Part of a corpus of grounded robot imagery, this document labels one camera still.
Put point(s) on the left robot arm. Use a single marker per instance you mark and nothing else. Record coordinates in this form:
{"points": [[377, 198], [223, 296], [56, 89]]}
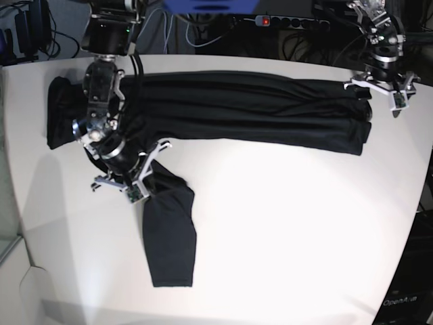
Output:
{"points": [[384, 38]]}

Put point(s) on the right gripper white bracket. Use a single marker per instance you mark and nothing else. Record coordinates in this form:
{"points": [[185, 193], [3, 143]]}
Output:
{"points": [[128, 170]]}

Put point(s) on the blue box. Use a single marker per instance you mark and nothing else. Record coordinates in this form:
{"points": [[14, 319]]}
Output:
{"points": [[211, 6]]}

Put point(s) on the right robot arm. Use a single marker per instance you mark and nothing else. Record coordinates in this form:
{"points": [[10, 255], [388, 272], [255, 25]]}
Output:
{"points": [[111, 86]]}

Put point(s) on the white power strip red switch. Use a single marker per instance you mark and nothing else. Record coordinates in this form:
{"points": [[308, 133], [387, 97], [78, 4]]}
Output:
{"points": [[295, 23]]}

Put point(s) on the black OpenArm base unit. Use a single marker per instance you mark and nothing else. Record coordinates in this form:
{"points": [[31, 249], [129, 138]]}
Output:
{"points": [[409, 297]]}

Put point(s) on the black power brick on floor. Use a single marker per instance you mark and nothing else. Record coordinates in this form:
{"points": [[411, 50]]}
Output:
{"points": [[33, 28]]}

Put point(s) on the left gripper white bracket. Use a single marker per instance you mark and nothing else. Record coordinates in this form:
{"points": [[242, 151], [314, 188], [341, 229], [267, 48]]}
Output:
{"points": [[398, 91]]}

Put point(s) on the black long-sleeve T-shirt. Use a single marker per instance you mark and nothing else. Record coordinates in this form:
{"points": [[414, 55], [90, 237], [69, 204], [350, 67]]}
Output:
{"points": [[246, 106]]}

